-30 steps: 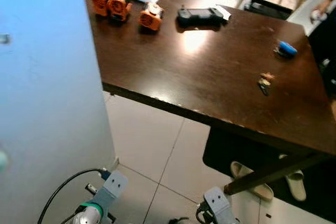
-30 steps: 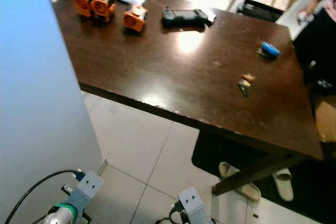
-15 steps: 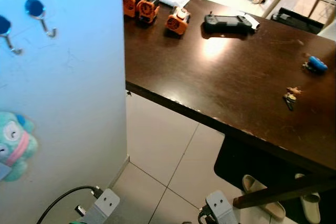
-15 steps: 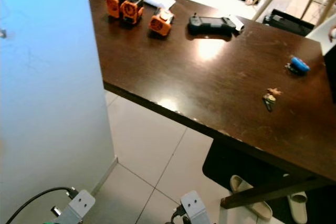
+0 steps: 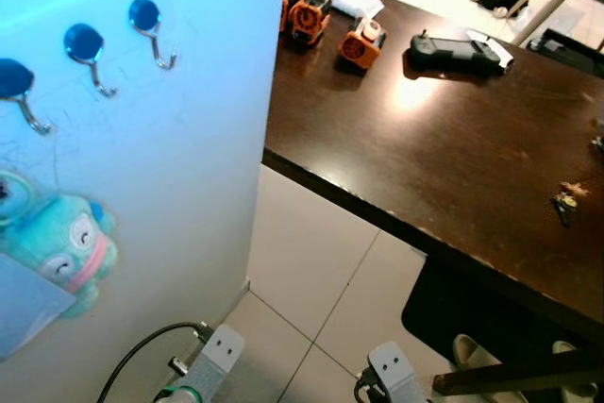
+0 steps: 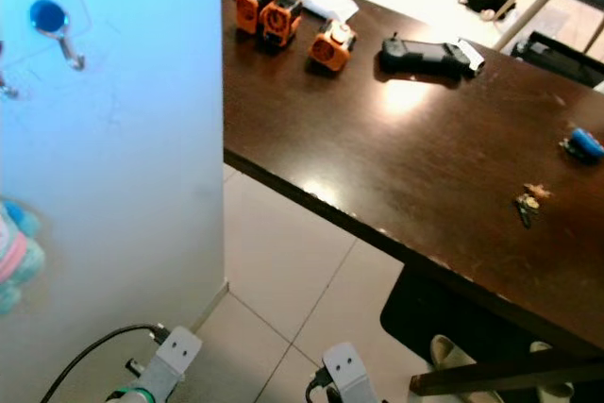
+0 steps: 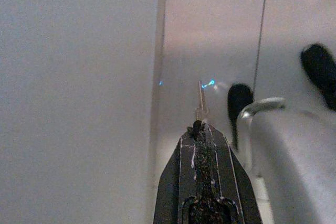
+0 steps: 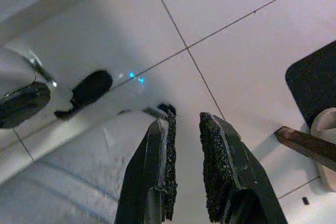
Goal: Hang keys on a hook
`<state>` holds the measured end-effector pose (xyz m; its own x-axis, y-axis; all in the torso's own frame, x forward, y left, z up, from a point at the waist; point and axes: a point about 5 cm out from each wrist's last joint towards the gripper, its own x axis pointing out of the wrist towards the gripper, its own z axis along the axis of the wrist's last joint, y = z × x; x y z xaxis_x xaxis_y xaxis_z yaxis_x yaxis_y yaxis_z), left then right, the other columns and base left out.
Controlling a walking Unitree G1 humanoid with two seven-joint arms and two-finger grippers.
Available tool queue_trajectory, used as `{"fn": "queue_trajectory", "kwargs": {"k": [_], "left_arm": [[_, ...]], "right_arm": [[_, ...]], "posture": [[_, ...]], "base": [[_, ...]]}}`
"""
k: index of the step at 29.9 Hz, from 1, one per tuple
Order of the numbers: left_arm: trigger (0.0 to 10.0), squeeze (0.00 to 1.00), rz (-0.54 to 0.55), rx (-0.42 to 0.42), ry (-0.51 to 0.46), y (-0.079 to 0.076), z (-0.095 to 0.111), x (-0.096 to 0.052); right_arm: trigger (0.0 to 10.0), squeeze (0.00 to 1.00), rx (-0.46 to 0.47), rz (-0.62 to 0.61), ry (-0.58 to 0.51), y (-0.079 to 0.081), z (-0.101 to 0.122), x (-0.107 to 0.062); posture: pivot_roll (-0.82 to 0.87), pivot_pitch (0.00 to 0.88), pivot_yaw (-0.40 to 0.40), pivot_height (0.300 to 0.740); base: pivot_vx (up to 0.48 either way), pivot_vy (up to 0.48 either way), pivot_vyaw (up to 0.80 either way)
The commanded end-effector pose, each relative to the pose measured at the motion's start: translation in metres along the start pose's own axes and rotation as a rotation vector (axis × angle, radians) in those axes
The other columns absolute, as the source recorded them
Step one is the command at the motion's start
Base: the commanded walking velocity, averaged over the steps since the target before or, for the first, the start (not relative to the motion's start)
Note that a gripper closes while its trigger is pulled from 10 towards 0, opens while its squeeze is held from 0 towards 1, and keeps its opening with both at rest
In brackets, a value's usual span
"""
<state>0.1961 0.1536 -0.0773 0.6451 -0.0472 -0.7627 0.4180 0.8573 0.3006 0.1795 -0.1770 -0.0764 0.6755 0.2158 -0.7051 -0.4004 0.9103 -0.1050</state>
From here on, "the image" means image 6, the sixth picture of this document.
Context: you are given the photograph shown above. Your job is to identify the orange black battery pack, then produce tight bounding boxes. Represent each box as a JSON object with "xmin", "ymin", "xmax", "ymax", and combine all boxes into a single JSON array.
[
  {"xmin": 309, "ymin": 20, "xmax": 358, "ymax": 73},
  {"xmin": 260, "ymin": 0, "xmax": 305, "ymax": 48},
  {"xmin": 235, "ymin": 0, "xmax": 275, "ymax": 34}
]

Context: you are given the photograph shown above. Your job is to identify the teal plush toy pink lips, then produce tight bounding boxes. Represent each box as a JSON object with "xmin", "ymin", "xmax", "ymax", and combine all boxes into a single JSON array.
[{"xmin": 0, "ymin": 197, "xmax": 46, "ymax": 317}]

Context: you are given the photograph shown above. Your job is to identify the dark wooden table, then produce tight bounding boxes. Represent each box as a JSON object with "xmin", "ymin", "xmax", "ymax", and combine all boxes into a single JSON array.
[{"xmin": 222, "ymin": 0, "xmax": 604, "ymax": 357}]

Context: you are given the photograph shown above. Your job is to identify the black seat under table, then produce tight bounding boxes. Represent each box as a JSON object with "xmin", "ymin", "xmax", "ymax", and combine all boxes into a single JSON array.
[{"xmin": 379, "ymin": 266, "xmax": 604, "ymax": 395}]

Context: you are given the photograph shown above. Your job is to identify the black handheld device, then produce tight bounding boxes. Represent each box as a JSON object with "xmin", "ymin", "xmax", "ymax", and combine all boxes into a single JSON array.
[{"xmin": 377, "ymin": 33, "xmax": 475, "ymax": 80}]

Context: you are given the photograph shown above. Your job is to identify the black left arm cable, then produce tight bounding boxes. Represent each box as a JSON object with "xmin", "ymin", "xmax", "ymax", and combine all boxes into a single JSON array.
[{"xmin": 41, "ymin": 323, "xmax": 166, "ymax": 403}]

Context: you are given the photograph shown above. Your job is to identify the blue round metal wall hook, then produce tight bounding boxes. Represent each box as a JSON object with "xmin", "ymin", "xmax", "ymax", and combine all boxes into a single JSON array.
[{"xmin": 29, "ymin": 0, "xmax": 87, "ymax": 72}]

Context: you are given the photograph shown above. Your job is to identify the dark wooden crossbar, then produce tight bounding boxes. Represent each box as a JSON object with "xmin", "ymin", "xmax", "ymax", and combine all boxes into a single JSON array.
[{"xmin": 409, "ymin": 348, "xmax": 604, "ymax": 396}]

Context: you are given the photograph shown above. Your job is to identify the small white paper item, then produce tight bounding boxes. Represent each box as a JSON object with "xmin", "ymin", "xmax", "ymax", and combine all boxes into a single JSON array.
[{"xmin": 458, "ymin": 38, "xmax": 487, "ymax": 72}]

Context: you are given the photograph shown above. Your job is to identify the beige slipper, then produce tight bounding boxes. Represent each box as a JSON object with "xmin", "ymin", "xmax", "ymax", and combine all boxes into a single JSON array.
[
  {"xmin": 533, "ymin": 342, "xmax": 579, "ymax": 402},
  {"xmin": 429, "ymin": 334, "xmax": 478, "ymax": 376}
]

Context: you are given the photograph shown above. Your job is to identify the black item on floor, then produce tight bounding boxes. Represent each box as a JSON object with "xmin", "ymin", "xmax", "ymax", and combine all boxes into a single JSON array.
[{"xmin": 458, "ymin": 0, "xmax": 517, "ymax": 22}]

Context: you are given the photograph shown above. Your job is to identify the bunch of keys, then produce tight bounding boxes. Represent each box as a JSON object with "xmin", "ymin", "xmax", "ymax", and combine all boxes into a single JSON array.
[{"xmin": 514, "ymin": 183, "xmax": 553, "ymax": 229}]

